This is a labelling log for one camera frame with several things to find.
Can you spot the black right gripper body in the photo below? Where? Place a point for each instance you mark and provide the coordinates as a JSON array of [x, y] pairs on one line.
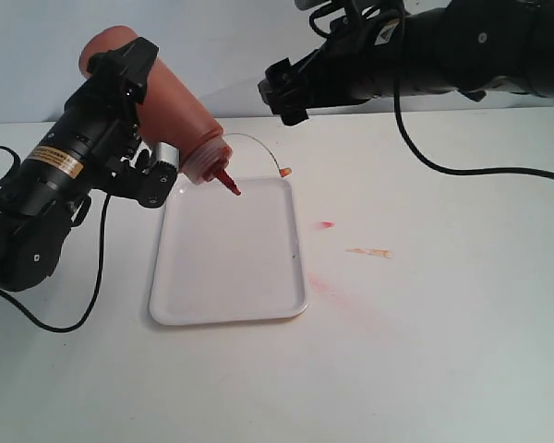
[[325, 78]]

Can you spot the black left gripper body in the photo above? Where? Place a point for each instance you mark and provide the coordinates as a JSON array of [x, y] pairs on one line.
[[109, 130]]

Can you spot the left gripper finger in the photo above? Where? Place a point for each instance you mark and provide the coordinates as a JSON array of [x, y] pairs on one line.
[[124, 72]]

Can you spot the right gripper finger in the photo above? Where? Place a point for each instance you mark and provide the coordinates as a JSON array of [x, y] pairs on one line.
[[286, 102], [284, 81]]

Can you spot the ketchup squeeze bottle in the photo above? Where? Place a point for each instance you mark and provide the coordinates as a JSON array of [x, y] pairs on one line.
[[172, 114]]

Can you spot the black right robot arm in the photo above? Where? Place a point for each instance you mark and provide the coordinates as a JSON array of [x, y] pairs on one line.
[[377, 49]]

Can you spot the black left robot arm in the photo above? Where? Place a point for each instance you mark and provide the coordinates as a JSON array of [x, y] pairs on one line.
[[42, 197]]

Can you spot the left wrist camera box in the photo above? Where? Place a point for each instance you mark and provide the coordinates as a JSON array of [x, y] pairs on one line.
[[159, 177]]

